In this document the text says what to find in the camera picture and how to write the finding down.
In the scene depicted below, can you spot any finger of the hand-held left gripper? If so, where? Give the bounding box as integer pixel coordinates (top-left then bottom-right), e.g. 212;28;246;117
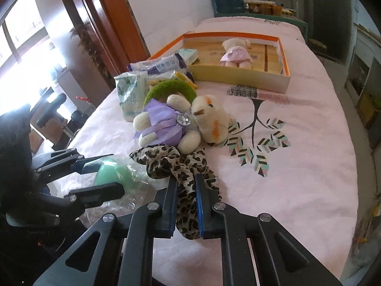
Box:
64;182;125;212
31;148;115;182

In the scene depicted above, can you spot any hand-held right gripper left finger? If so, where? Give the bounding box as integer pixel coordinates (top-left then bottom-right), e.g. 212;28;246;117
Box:
33;176;179;286

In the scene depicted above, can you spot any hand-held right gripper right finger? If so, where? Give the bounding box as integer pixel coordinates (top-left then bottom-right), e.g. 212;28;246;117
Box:
194;173;343;286

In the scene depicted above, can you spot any green sponge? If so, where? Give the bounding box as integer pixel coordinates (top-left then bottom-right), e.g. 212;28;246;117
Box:
94;159;137;187

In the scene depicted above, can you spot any leopard print scarf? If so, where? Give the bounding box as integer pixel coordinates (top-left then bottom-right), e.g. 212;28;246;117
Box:
129;144;223;240

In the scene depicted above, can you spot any teddy bear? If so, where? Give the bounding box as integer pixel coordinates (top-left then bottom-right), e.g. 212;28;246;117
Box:
220;38;253;70
133;94;236;155

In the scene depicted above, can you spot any green fuzzy ring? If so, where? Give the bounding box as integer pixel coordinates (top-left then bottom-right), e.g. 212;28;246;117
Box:
144;79;198;108

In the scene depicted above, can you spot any orange-rimmed cardboard box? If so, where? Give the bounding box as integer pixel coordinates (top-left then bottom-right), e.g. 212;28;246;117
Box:
148;31;291;93

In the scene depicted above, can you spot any green ball in plastic bag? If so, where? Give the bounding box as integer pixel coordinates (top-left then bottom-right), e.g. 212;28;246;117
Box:
64;153;158;230

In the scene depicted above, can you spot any black chair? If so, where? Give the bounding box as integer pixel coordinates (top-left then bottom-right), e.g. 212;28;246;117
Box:
30;92;78;149

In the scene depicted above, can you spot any green and white tissue packet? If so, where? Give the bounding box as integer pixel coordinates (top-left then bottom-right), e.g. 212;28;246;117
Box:
115;71;149;123

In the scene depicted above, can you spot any dried plant bundle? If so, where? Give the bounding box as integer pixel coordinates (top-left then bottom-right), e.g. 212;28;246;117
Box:
70;22;109;81

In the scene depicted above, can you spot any white and blue wipes pack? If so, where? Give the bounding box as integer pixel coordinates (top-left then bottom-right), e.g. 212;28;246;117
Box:
129;52;195;78

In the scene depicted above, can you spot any teal tissue pack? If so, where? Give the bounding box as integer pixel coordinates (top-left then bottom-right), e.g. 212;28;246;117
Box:
178;48;199;64

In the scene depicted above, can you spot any teddy bear in pink dress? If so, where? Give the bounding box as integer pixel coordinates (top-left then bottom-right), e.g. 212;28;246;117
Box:
220;38;253;70

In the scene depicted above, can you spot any yellow planter box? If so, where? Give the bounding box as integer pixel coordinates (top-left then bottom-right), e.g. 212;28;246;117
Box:
357;92;381;128

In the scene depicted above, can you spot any small stool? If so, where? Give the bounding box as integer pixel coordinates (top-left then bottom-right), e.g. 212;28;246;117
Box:
308;38;328;56

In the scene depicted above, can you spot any green table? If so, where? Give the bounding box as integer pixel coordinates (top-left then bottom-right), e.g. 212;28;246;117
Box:
214;12;308;42

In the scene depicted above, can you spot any white kitchen counter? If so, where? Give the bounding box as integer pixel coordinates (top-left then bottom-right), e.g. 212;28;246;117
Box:
345;22;381;149

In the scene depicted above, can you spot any dark refrigerator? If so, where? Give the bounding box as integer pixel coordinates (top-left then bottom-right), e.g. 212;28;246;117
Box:
298;0;355;63

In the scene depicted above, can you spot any wooden door frame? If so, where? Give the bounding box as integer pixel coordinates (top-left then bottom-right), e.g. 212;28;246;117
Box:
54;0;149;108

